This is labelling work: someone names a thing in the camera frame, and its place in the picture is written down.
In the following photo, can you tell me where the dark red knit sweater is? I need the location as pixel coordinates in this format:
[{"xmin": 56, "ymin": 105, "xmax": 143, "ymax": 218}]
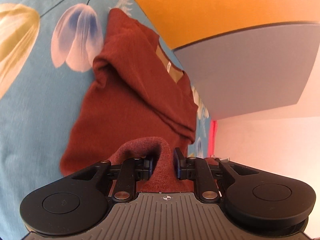
[{"xmin": 60, "ymin": 9, "xmax": 198, "ymax": 192}]

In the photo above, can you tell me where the red cloth at bed edge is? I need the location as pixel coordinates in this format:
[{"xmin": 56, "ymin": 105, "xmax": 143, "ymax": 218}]
[{"xmin": 207, "ymin": 120, "xmax": 217, "ymax": 157}]

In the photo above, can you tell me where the blue floral bed sheet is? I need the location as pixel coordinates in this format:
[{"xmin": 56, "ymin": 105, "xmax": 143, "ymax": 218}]
[{"xmin": 0, "ymin": 0, "xmax": 212, "ymax": 240}]

